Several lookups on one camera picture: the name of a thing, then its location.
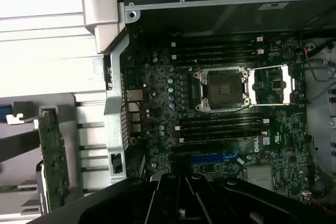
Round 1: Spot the blue expansion slot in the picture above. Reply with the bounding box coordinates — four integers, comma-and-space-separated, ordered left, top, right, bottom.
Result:
191, 155, 239, 165

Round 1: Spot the silver chipset heatsink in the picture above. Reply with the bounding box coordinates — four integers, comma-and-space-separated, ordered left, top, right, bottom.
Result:
246, 165, 274, 190

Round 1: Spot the CPU socket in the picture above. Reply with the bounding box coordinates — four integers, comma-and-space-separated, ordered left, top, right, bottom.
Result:
193, 66, 250, 112

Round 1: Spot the green motherboard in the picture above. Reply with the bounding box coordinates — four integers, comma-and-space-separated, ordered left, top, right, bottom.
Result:
120, 31, 316, 201

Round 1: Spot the open black PC case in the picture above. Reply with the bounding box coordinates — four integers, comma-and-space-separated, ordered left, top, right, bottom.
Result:
82, 0, 336, 224

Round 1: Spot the grey parts rack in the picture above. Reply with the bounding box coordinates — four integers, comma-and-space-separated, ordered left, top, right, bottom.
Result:
0, 92, 79, 221

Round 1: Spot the metal socket cover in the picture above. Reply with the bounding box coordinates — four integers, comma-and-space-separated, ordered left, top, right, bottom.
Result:
245, 64, 299, 106

